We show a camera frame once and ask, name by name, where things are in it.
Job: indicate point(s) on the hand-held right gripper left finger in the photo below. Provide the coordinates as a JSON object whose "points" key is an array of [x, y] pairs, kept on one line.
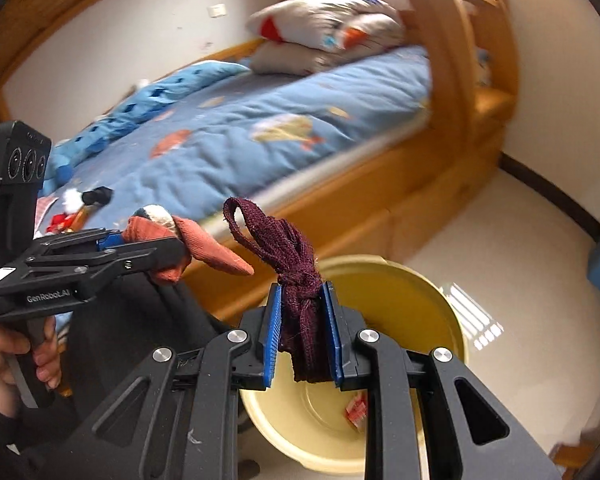
{"points": [[271, 332]]}

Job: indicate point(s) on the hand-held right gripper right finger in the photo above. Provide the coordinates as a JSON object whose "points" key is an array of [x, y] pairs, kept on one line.
{"points": [[336, 342]]}

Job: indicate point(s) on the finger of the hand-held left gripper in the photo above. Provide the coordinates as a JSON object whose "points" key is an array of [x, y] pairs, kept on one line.
{"points": [[75, 242], [140, 257]]}

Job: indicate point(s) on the red snack packet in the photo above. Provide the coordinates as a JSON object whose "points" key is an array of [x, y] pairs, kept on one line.
{"points": [[62, 222]]}

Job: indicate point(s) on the maroon knitted cloth strip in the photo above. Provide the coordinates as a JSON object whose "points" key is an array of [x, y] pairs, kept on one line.
{"points": [[305, 320]]}

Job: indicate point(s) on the orange sock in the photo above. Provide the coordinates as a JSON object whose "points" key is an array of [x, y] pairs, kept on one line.
{"points": [[210, 252]]}

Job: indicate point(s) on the yellow plastic bin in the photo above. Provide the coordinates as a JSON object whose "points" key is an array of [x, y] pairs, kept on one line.
{"points": [[412, 300]]}

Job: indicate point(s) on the pink plaid pillow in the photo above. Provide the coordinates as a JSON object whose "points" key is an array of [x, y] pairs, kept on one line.
{"points": [[46, 210]]}

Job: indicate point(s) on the white crumpled tissue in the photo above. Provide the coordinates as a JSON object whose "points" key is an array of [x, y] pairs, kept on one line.
{"points": [[71, 199]]}

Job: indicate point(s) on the small black object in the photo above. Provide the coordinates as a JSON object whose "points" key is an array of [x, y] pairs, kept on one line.
{"points": [[100, 195]]}

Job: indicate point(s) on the person's dark clothing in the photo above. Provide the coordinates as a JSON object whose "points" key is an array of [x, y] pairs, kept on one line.
{"points": [[145, 320]]}

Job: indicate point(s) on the small red white wrapper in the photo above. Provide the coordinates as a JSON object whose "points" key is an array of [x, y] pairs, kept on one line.
{"points": [[356, 410]]}

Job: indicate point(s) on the blue plush toy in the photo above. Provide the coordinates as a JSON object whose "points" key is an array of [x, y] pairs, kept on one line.
{"points": [[145, 102]]}

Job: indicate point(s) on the blue fish print quilt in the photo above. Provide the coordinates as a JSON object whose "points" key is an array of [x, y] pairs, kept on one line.
{"points": [[260, 105]]}

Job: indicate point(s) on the beige printed pillow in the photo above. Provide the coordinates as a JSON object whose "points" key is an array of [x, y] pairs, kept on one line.
{"points": [[290, 57]]}

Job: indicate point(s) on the white red printed pillow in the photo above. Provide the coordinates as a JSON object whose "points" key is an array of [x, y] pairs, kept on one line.
{"points": [[325, 17]]}

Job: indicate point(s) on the wooden bed frame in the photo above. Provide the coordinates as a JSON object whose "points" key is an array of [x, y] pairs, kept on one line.
{"points": [[430, 175]]}

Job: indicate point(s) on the white wall outlet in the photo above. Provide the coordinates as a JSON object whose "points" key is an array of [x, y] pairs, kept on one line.
{"points": [[217, 10]]}

